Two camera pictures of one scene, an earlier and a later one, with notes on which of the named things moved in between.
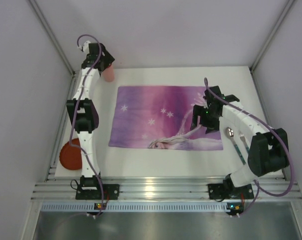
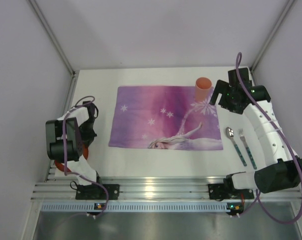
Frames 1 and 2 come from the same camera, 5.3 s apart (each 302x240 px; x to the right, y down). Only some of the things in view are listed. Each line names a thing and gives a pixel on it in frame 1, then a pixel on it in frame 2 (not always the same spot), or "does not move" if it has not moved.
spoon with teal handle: x=230 y=133 does not move
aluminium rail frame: x=63 y=187 does not move
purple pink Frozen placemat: x=160 y=117 does not move
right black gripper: x=198 y=115 -> x=221 y=90
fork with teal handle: x=243 y=138 does not move
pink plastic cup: x=109 y=73 -> x=203 y=89
